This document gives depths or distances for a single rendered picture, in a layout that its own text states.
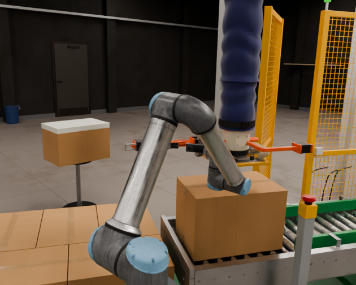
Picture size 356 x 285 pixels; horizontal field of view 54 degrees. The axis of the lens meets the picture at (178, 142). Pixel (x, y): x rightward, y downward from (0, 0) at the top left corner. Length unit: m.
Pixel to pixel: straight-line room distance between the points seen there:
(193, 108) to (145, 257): 0.57
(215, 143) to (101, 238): 0.59
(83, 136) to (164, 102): 2.50
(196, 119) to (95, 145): 2.67
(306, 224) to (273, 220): 0.37
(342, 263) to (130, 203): 1.58
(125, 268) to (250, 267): 1.03
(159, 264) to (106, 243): 0.24
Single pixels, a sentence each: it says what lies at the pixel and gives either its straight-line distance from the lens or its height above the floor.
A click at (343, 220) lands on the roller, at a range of 3.06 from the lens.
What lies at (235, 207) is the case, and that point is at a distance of 2.15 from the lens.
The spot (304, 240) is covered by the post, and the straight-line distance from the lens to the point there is 2.03.
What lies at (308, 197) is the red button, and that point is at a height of 1.04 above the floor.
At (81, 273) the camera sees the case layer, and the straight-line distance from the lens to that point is 2.16.
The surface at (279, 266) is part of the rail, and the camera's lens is 2.27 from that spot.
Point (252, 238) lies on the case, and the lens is 2.29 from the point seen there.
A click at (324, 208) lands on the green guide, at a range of 3.06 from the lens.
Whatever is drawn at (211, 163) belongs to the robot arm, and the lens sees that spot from 1.82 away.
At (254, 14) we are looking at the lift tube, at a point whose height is 1.97.
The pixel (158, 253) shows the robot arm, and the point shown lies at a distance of 1.27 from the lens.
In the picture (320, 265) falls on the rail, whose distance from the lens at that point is 2.45.
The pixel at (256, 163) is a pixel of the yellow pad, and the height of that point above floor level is 1.12.
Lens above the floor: 1.71
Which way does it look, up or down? 13 degrees down
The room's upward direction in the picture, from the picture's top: 1 degrees clockwise
